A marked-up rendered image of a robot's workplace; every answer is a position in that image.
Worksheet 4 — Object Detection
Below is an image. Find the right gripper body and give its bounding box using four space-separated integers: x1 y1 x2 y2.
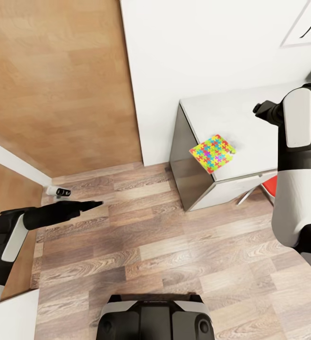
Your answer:
255 100 282 127

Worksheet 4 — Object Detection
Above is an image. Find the jigsaw puzzle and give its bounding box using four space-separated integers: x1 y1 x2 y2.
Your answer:
189 134 236 174

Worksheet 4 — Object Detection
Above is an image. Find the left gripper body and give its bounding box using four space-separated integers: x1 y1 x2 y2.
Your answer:
39 201 80 227

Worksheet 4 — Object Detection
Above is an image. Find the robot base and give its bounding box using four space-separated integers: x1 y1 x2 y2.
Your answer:
96 295 215 340

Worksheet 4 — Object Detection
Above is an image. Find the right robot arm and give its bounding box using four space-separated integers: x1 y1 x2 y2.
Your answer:
253 83 311 266

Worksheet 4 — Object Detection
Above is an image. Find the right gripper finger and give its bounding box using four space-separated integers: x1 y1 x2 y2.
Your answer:
253 102 264 114

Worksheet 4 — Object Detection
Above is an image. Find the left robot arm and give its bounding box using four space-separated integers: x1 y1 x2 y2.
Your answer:
0 185 103 298

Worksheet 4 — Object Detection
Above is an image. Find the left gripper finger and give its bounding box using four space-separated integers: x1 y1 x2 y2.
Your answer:
63 201 95 218
81 201 103 212

